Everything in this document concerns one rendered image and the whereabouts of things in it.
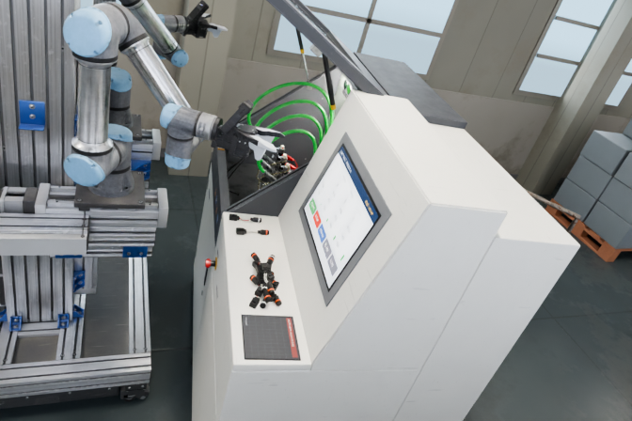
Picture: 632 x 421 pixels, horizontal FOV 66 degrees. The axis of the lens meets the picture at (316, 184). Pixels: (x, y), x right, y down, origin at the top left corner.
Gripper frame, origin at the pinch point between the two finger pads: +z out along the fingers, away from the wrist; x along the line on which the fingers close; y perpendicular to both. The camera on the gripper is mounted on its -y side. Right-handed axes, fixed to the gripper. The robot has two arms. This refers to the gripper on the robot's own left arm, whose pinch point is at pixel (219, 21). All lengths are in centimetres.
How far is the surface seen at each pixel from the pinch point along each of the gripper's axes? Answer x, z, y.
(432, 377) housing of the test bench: 178, -28, 30
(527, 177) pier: 85, 382, 122
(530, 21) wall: 18, 317, -23
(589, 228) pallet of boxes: 167, 343, 111
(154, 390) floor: 97, -62, 134
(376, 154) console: 129, -35, -22
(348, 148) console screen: 115, -28, -13
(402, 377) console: 173, -37, 31
